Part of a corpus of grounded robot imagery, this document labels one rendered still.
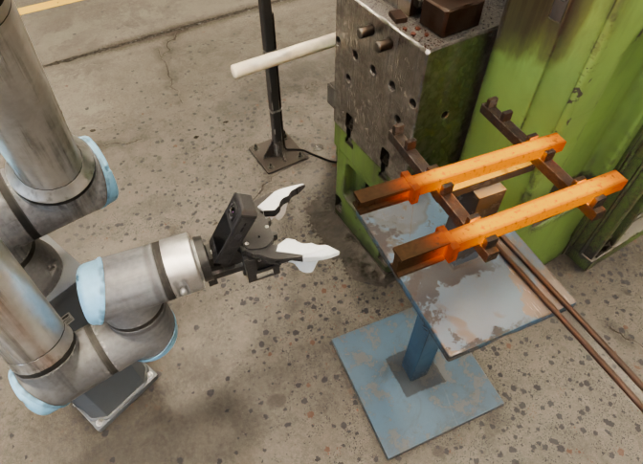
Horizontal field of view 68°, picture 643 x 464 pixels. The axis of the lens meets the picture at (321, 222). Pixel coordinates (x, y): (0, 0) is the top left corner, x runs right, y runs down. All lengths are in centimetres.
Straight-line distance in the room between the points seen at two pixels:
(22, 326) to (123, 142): 179
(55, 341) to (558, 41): 108
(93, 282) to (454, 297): 66
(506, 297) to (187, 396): 103
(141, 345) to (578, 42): 100
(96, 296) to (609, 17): 100
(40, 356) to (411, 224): 75
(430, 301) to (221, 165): 143
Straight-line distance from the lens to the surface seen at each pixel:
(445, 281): 102
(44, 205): 102
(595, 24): 113
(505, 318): 101
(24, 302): 73
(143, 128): 251
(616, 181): 93
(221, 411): 160
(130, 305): 73
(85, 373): 82
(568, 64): 118
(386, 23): 126
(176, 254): 71
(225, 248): 70
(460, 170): 84
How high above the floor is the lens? 149
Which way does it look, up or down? 50 degrees down
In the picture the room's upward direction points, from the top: straight up
